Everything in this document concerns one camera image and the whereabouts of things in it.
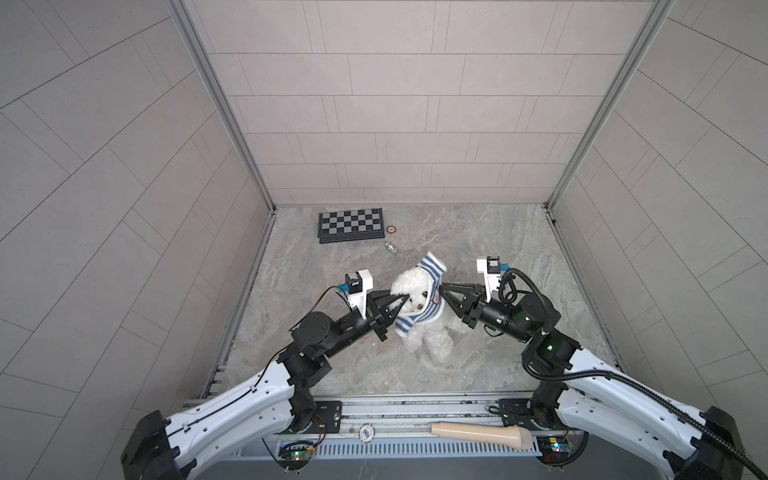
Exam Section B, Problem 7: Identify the blue white striped shirt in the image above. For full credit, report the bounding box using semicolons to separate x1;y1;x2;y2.
390;251;447;338

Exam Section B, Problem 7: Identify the white fluffy teddy bear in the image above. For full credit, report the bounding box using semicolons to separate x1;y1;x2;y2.
390;253;454;363

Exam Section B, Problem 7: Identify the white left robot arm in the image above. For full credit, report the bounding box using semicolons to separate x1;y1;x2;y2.
120;290;409;479

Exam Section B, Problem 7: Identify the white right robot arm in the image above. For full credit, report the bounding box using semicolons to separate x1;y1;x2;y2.
439;283;767;479

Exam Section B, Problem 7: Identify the folded black chess board box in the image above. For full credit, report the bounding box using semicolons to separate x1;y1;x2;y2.
317;208;386;244

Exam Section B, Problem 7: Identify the left green circuit board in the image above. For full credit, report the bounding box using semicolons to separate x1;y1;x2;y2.
278;440;317;472

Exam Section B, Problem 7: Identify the green circuit board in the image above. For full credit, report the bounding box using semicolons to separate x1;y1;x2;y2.
278;440;317;472
536;436;575;466

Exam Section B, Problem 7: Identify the right green circuit board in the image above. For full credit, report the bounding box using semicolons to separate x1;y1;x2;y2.
536;436;575;466

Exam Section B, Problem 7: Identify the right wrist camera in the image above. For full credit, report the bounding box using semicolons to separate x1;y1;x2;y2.
476;256;509;303

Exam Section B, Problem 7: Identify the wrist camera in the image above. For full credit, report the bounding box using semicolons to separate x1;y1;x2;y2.
476;256;509;303
342;269;373;318

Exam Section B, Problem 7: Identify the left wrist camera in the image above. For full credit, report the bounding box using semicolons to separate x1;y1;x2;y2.
342;269;373;318

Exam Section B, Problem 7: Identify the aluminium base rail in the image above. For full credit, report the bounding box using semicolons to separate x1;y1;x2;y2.
179;391;661;445

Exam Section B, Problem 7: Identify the beige wooden handle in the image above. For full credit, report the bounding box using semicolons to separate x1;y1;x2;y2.
430;422;534;451

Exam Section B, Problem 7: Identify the black corrugated cable conduit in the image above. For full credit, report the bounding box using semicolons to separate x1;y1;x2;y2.
500;267;768;480

